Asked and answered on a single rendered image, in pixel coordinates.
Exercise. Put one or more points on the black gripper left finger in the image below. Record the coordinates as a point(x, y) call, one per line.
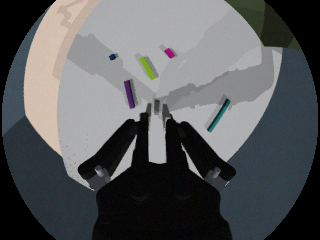
point(97, 170)

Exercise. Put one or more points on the purple rod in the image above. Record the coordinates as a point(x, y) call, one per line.
point(129, 94)

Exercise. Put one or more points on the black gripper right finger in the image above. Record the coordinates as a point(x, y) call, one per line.
point(210, 166)

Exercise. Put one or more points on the lime green rod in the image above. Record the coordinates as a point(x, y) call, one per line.
point(147, 68)

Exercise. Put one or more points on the turquoise rod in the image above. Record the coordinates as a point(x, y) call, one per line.
point(219, 115)

